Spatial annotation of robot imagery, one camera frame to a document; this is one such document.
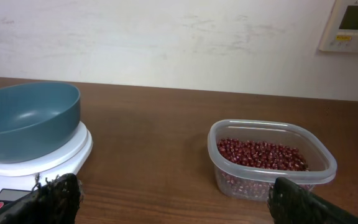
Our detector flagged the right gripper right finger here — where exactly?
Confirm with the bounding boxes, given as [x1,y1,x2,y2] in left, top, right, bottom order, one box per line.
[267,177,358,224]

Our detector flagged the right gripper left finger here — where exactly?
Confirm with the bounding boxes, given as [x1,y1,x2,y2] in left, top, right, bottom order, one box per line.
[0,173,83,224]

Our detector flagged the white digital kitchen scale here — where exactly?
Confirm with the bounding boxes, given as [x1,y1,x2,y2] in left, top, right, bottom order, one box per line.
[0,123,93,211]

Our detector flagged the teal plastic bowl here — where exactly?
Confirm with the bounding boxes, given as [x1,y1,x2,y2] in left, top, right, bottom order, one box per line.
[0,82,81,164]

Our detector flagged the red azuki beans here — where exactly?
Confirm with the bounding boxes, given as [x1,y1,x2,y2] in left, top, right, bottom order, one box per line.
[216,138,309,171]

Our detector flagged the clear plastic container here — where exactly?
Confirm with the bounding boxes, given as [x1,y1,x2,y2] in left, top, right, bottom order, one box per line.
[208,119,337,201]

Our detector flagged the wall thermostat control panel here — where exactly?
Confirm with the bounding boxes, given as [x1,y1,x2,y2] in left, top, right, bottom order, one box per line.
[318,0,358,53]

